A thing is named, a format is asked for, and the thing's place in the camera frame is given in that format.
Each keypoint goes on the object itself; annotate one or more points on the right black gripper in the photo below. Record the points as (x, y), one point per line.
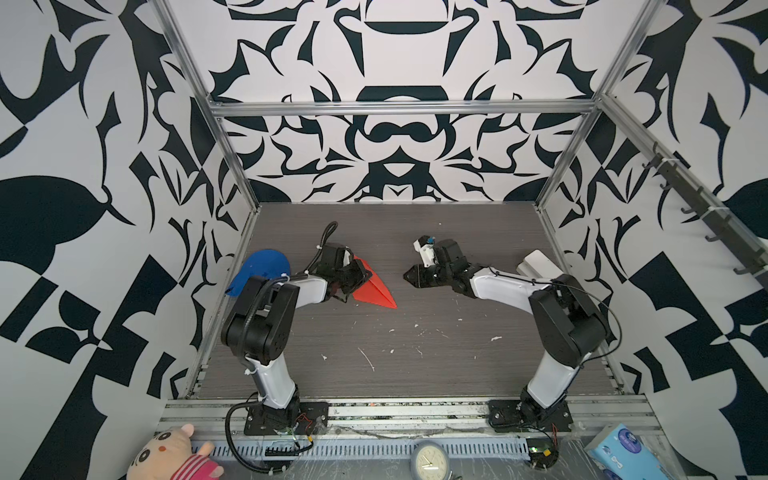
(420, 276)

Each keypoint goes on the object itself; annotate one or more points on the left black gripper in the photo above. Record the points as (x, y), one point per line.
(362, 273)

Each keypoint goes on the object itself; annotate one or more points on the red square paper sheet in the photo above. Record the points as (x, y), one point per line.
(374, 291)

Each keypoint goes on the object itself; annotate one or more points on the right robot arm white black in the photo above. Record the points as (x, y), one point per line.
(570, 324)

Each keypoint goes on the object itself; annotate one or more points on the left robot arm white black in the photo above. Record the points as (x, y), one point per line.
(267, 294)

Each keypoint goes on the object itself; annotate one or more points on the blue cloth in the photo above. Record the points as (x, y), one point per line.
(265, 263)

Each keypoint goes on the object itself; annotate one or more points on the white rectangular box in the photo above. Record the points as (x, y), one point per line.
(538, 265)

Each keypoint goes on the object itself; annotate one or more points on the round analog clock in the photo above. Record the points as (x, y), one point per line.
(429, 461)

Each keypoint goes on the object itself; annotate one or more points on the pink plush toy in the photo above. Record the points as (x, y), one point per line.
(169, 456)

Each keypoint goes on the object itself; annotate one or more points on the blue tissue pack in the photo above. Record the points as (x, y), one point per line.
(620, 455)

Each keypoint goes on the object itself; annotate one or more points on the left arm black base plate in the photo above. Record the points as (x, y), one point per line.
(300, 417)

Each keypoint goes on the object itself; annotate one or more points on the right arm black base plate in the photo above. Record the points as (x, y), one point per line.
(519, 415)

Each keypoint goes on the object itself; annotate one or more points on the white slotted cable duct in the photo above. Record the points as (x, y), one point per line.
(327, 449)

